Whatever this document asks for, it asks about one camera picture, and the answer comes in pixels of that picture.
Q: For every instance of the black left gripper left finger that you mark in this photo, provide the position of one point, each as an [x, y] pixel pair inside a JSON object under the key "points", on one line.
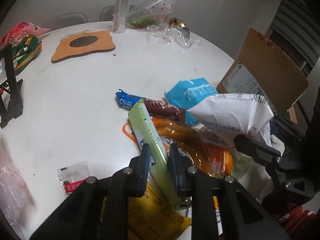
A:
{"points": [[140, 166]]}

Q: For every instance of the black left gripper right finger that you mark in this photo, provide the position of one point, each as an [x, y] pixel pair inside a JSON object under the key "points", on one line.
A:
{"points": [[177, 166]]}

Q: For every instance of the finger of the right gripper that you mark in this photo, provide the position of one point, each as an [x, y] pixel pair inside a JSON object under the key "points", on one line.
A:
{"points": [[261, 153]]}

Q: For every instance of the green snack packet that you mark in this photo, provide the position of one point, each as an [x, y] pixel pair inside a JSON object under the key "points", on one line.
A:
{"points": [[146, 133]]}

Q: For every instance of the white snack bag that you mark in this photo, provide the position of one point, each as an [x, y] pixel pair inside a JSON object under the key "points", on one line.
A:
{"points": [[226, 116]]}

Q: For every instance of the blue brown chocolate bar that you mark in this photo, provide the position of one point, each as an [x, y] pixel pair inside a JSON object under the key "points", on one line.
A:
{"points": [[158, 109]]}

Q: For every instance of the light blue snack packet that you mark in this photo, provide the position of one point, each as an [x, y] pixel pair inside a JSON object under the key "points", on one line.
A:
{"points": [[188, 93]]}

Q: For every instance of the orange bread bag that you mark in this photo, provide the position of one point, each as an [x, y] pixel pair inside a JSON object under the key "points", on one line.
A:
{"points": [[212, 160]]}

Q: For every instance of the yellow snack packet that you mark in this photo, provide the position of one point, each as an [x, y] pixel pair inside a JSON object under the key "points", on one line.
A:
{"points": [[148, 217]]}

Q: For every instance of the small clear zip bag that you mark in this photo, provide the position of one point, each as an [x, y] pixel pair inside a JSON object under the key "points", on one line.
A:
{"points": [[71, 177]]}

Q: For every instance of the brown cardboard box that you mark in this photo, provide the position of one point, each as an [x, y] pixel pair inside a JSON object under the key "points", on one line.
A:
{"points": [[263, 68]]}

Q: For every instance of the pink plastic bag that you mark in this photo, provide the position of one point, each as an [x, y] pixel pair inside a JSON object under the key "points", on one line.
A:
{"points": [[15, 195]]}

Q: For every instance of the crumpled clear plastic wrap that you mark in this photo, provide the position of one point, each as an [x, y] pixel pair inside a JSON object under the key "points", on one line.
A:
{"points": [[164, 34]]}

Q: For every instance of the gold foil wrapper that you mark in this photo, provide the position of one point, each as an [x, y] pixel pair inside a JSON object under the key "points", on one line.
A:
{"points": [[176, 22]]}

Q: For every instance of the orange toast-shaped coaster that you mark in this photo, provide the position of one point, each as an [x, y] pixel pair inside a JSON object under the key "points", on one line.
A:
{"points": [[83, 44]]}

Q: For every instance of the clear film roll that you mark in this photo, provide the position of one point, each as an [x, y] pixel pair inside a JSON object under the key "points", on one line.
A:
{"points": [[120, 14]]}

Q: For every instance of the black stand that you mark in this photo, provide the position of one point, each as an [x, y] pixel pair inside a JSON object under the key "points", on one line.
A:
{"points": [[12, 87]]}

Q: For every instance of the polka dot plastic bag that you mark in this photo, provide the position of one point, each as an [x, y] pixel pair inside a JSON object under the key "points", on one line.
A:
{"points": [[149, 12]]}

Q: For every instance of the grey chair right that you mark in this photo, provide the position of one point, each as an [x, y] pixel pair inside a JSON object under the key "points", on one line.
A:
{"points": [[107, 13]]}

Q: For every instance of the grey chair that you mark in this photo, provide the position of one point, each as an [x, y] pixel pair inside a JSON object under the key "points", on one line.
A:
{"points": [[65, 20], [107, 13]]}

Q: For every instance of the green yellow snack bag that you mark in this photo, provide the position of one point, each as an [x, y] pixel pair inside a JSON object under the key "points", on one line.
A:
{"points": [[24, 51]]}

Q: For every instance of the grey chair left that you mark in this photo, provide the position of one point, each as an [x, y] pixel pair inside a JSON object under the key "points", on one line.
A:
{"points": [[65, 20]]}

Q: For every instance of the pink red snack bag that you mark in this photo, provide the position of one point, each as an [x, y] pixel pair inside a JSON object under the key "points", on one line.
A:
{"points": [[18, 32]]}

